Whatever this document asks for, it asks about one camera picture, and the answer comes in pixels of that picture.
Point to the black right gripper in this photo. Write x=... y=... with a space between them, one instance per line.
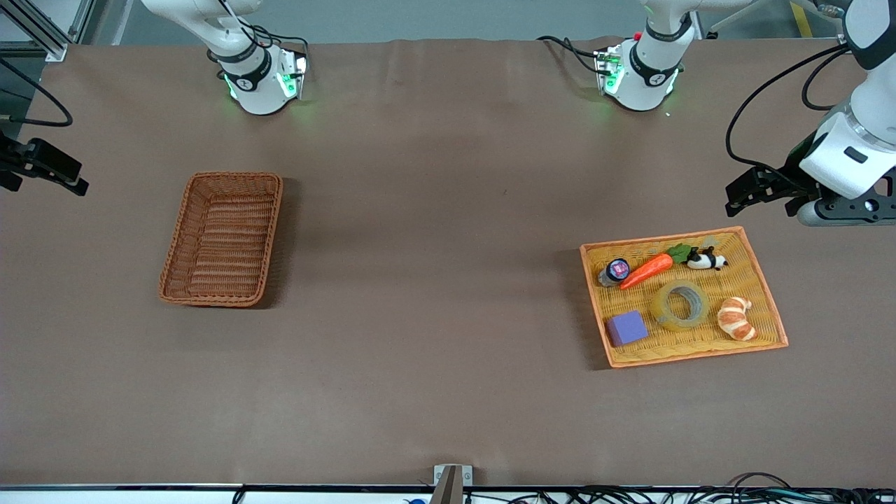
x=12 y=160

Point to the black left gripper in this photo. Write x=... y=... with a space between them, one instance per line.
x=789 y=174

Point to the clear yellowish tape roll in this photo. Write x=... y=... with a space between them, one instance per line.
x=661 y=313

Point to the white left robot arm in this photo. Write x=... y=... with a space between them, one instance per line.
x=658 y=77

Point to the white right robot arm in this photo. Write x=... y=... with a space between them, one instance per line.
x=259 y=84

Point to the yellow orange-rimmed flat basket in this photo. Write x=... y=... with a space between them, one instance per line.
x=686 y=341

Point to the brown wicker basket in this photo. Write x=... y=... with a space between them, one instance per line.
x=224 y=238

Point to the black white panda toy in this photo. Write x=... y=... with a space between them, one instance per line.
x=703 y=261

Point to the orange toy carrot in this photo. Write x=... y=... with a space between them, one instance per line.
x=647 y=269

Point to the toy croissant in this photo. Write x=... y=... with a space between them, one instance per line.
x=735 y=320

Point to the small bottle blue lid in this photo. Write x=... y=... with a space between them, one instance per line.
x=617 y=270

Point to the purple cube block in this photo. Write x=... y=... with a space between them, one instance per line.
x=626 y=329

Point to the brown table cover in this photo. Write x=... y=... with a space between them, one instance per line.
x=448 y=280

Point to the aluminium frame profile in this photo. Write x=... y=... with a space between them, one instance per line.
x=56 y=50

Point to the grey metal camera bracket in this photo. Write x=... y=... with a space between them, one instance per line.
x=448 y=486

